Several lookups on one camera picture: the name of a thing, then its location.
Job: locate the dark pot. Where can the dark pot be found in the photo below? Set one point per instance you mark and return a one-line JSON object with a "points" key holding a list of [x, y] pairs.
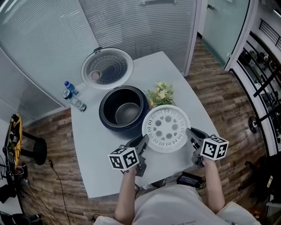
{"points": [[127, 114]]}

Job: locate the black round wheel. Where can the black round wheel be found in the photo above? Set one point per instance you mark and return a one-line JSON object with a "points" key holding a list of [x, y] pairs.
{"points": [[253, 124]]}

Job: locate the black metal rack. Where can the black metal rack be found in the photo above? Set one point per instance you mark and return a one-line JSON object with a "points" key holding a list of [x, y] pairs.
{"points": [[266, 83]]}

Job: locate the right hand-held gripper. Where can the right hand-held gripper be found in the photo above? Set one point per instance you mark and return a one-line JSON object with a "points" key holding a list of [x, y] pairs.
{"points": [[214, 149]]}

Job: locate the person's left forearm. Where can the person's left forearm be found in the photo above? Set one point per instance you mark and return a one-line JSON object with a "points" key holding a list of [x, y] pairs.
{"points": [[125, 197]]}

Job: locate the dark grey bag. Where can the dark grey bag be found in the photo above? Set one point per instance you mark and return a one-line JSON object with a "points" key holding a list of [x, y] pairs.
{"points": [[22, 219]]}

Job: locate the blue drink bottle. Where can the blue drink bottle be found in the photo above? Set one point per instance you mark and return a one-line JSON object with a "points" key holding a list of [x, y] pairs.
{"points": [[70, 86]]}

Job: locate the clear water bottle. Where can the clear water bottle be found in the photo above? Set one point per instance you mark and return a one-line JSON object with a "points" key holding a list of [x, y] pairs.
{"points": [[75, 102]]}

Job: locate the person's right forearm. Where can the person's right forearm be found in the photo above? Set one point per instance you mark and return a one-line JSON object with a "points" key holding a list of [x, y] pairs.
{"points": [[214, 189]]}

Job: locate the black standing fan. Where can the black standing fan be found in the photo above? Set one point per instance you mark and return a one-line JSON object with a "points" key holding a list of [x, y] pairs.
{"points": [[7, 194]]}

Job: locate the round yellow side table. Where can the round yellow side table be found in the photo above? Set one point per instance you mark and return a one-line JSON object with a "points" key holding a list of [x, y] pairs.
{"points": [[19, 125]]}

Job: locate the yellow artificial flower bunch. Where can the yellow artificial flower bunch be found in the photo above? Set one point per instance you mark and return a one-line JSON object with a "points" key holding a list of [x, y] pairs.
{"points": [[161, 93]]}

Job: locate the person's white shirt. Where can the person's white shirt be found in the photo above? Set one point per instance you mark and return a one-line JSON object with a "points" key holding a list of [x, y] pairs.
{"points": [[175, 208]]}

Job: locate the black waist device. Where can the black waist device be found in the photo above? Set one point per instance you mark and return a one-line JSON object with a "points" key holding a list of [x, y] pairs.
{"points": [[189, 179]]}

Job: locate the dark blue rice cooker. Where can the dark blue rice cooker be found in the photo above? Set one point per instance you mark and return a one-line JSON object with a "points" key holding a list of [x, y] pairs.
{"points": [[123, 131]]}

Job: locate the person's light trousers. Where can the person's light trousers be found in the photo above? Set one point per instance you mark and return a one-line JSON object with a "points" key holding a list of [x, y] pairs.
{"points": [[170, 182]]}

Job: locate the white steamer tray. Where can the white steamer tray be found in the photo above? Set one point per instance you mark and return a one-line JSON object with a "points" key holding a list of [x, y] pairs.
{"points": [[166, 128]]}

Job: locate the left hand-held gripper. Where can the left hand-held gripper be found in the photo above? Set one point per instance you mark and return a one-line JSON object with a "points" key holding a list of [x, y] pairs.
{"points": [[123, 159]]}

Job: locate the black equipment with yellow tag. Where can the black equipment with yellow tag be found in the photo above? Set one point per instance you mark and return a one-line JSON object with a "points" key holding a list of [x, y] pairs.
{"points": [[263, 175]]}

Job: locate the white paper notice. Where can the white paper notice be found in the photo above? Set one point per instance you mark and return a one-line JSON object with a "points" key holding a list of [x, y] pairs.
{"points": [[159, 1]]}

